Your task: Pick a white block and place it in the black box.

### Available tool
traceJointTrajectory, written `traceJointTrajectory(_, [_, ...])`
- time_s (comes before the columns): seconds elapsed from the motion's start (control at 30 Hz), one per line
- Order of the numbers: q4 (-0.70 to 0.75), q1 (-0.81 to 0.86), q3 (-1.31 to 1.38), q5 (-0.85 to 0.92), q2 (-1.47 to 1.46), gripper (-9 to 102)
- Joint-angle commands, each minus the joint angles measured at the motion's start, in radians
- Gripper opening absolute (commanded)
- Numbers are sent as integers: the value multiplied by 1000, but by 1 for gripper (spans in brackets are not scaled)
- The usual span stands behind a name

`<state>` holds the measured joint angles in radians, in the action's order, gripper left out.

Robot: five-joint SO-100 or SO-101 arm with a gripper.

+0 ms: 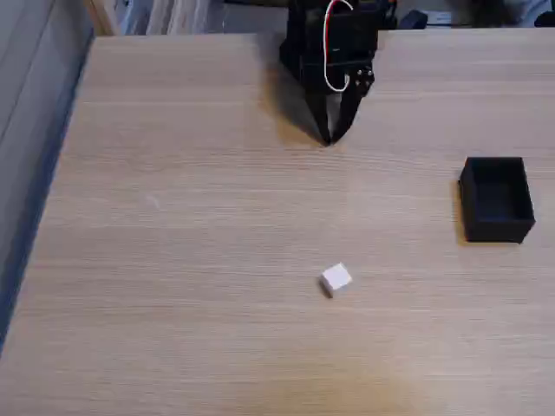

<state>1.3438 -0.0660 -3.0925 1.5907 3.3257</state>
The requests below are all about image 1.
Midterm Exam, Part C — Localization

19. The black open box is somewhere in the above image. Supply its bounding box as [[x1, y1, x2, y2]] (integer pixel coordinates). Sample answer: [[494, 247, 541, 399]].
[[458, 156, 537, 244]]

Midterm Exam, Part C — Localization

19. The white and red servo cable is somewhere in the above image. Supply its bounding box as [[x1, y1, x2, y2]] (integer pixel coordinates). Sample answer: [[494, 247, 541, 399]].
[[323, 0, 355, 94]]

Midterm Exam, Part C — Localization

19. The stack of white boards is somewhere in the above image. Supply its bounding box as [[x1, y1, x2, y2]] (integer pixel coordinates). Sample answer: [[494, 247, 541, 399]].
[[121, 0, 223, 36]]

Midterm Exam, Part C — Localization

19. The white block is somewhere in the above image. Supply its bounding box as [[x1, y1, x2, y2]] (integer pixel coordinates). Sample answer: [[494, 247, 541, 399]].
[[320, 261, 354, 300]]

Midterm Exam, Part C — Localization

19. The light wooden frame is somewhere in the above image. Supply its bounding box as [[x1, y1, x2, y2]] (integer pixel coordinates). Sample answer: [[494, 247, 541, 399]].
[[82, 0, 121, 37]]

